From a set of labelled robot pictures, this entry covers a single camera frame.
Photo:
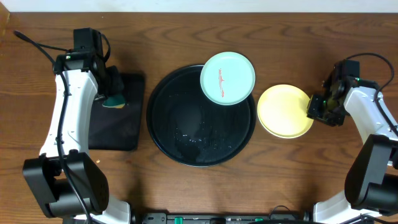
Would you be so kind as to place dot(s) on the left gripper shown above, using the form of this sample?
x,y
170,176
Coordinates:
x,y
119,86

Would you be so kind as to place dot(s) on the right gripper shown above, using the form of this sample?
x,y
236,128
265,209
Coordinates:
x,y
314,111

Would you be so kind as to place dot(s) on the green scouring sponge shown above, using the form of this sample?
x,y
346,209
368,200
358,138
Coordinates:
x,y
114,101

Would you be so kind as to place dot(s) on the yellow plate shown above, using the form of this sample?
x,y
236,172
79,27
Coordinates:
x,y
282,111

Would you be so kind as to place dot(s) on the light blue plate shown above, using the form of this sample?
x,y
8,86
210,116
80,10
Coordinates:
x,y
227,78

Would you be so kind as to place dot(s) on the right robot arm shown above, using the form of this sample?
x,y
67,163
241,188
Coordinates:
x,y
369,191

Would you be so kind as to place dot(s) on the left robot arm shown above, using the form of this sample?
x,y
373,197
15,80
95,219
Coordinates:
x,y
64,180

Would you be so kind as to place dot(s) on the black rectangular tray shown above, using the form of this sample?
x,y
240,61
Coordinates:
x,y
117,129

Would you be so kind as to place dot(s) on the black round tray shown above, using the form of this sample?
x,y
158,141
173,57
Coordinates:
x,y
191,129

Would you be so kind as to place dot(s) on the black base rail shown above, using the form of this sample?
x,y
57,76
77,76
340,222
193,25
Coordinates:
x,y
279,214

